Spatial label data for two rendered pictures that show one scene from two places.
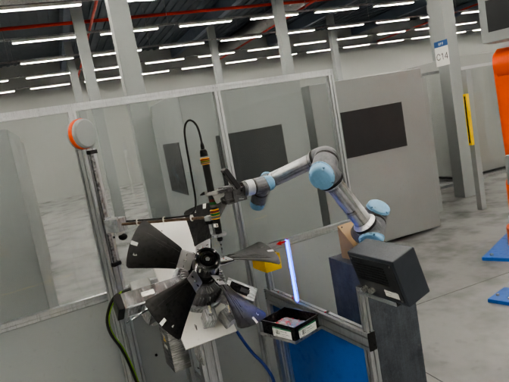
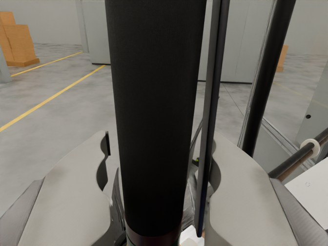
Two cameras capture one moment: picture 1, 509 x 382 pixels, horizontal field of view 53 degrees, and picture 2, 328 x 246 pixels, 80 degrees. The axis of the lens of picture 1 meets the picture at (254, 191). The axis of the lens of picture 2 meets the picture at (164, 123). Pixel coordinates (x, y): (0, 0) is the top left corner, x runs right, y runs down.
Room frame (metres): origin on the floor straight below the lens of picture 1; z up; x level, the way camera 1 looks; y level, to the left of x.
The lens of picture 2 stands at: (2.35, 0.13, 1.57)
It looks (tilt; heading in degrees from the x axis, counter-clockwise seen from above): 28 degrees down; 113
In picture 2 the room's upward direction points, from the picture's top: 2 degrees clockwise
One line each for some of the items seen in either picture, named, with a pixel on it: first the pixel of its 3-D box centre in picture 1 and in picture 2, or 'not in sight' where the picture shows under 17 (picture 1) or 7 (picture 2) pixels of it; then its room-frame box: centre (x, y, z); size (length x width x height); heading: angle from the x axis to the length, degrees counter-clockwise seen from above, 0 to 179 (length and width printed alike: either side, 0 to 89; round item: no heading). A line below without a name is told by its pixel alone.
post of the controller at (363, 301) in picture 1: (363, 308); not in sight; (2.00, -0.36, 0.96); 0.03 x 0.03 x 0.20; 26
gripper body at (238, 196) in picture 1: (233, 192); not in sight; (2.37, 0.10, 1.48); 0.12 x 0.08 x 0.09; 116
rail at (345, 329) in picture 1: (311, 314); not in sight; (2.39, -0.17, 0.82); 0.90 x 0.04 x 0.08; 26
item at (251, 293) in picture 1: (238, 295); not in sight; (2.37, 0.17, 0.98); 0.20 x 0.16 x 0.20; 26
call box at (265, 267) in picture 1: (266, 261); not in sight; (2.74, 0.00, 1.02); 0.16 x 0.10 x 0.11; 26
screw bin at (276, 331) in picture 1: (290, 324); not in sight; (2.25, -0.06, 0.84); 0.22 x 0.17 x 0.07; 42
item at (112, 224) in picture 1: (114, 224); not in sight; (2.62, 0.75, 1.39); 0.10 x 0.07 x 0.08; 61
